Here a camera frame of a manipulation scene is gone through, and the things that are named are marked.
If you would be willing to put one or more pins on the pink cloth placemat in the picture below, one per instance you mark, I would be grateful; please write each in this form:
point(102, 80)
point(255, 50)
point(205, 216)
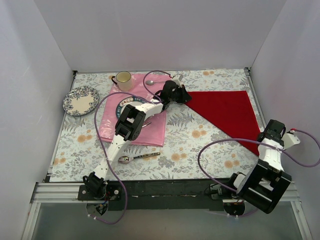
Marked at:
point(151, 135)

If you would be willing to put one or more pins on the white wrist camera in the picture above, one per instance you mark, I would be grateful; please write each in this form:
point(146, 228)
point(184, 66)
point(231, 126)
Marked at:
point(290, 139)
point(178, 78)

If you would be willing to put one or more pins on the green rimmed white plate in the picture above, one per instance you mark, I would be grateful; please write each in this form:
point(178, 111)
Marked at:
point(131, 100)

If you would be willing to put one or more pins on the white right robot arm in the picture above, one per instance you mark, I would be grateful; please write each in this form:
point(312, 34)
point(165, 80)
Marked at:
point(266, 182)

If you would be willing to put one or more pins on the blue floral plate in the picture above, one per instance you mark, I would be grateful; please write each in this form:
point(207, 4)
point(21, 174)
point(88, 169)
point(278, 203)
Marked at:
point(80, 101)

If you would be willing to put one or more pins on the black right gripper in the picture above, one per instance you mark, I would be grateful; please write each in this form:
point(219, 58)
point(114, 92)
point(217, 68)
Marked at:
point(272, 133)

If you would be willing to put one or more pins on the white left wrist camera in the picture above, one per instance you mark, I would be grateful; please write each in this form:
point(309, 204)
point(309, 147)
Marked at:
point(178, 78)

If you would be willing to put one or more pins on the cream enamel mug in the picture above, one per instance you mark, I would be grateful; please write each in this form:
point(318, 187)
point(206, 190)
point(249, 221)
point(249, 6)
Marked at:
point(123, 80)

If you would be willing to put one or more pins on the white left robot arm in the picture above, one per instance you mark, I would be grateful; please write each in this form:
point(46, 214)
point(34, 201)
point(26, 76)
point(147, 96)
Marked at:
point(127, 129)

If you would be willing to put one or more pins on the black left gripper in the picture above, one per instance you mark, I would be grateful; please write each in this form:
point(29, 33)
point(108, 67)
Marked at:
point(180, 93)

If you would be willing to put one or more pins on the patterned handle spoon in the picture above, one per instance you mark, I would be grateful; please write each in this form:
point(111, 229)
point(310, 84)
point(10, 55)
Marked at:
point(127, 159)

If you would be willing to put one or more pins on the small silver spoon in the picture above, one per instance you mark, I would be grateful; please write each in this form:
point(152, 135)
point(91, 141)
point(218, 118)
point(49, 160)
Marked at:
point(152, 82)

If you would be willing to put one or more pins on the red cloth napkin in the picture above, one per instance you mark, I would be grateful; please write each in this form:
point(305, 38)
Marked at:
point(229, 111)

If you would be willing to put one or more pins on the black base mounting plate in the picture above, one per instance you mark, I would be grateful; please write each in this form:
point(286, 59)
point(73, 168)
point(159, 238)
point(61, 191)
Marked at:
point(183, 194)

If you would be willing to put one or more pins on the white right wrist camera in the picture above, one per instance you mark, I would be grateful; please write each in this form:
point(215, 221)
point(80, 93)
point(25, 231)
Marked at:
point(290, 139)

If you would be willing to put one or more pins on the aluminium frame rail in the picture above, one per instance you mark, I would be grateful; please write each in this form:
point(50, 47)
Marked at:
point(56, 214)

